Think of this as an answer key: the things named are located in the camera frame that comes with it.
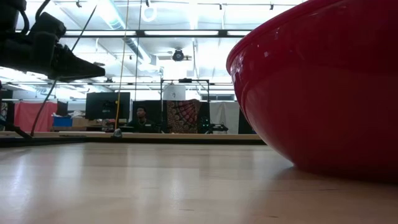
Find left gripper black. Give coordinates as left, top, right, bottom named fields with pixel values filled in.
left=0, top=11, right=106, bottom=83

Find black computer monitor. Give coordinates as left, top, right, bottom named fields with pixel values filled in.
left=85, top=91, right=131, bottom=121

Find cardboard box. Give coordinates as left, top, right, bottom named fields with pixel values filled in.
left=72, top=117, right=90, bottom=128

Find blue storage bin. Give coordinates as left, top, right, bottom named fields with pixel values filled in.
left=52, top=115, right=73, bottom=128

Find red curtain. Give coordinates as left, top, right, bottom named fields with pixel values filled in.
left=14, top=100, right=58, bottom=133

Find person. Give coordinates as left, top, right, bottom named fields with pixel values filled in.
left=126, top=105, right=159, bottom=134

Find black overhead rig bar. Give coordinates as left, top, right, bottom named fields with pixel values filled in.
left=58, top=29, right=253, bottom=39

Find black slanted support leg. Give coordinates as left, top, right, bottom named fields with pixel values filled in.
left=0, top=119, right=33, bottom=140

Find white cylindrical drum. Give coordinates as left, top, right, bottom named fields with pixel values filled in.
left=163, top=84, right=187, bottom=101

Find patterned tapestry cloth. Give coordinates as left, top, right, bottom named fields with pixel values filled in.
left=165, top=99, right=201, bottom=134

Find wooden workbench plank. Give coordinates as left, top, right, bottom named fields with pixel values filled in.
left=0, top=131, right=267, bottom=146

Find computer tower green lights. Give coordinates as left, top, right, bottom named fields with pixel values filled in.
left=198, top=115, right=211, bottom=134

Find white hanging cloth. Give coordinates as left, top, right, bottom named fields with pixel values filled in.
left=208, top=101, right=241, bottom=135

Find red plastic bowl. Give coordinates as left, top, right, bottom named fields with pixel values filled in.
left=226, top=0, right=398, bottom=183

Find thin black hanging cable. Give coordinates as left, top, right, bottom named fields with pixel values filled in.
left=29, top=5, right=98, bottom=137

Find yellow hanging cable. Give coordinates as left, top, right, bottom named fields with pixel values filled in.
left=114, top=0, right=130, bottom=131

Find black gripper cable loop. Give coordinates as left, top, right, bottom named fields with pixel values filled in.
left=34, top=0, right=52, bottom=22

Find black metal frame stand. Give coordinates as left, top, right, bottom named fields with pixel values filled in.
left=159, top=78, right=211, bottom=134

